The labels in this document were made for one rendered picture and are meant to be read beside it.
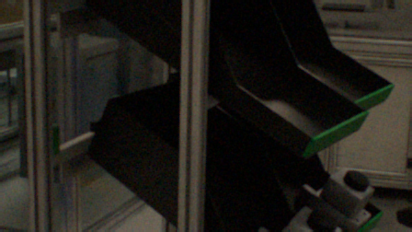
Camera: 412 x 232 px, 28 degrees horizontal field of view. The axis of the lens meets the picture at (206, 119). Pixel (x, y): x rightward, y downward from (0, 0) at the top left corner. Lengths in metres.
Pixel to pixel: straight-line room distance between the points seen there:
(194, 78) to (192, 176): 0.09
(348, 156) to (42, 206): 3.90
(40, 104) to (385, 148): 3.92
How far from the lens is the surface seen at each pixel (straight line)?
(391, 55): 4.54
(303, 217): 0.83
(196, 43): 0.74
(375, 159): 4.69
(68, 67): 1.60
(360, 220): 0.97
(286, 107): 0.82
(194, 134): 0.76
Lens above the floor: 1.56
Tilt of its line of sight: 14 degrees down
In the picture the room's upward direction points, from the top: 2 degrees clockwise
